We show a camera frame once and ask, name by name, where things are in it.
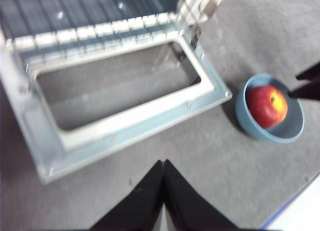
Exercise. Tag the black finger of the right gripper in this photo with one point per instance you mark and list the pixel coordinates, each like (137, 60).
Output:
(312, 73)
(310, 91)

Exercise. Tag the cream Toshiba toaster oven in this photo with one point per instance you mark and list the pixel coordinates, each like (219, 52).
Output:
(190, 6)

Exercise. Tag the cream timer knob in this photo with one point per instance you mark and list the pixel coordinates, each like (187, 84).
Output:
(208, 6)

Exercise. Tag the blue ribbed bowl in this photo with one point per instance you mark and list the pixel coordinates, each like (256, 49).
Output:
(292, 126)

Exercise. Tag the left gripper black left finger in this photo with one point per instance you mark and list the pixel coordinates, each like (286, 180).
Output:
(140, 211)

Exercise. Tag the red yellow apple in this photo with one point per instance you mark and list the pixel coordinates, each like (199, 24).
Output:
(262, 106)

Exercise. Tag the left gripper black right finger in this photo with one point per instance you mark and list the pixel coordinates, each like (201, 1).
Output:
(187, 211)

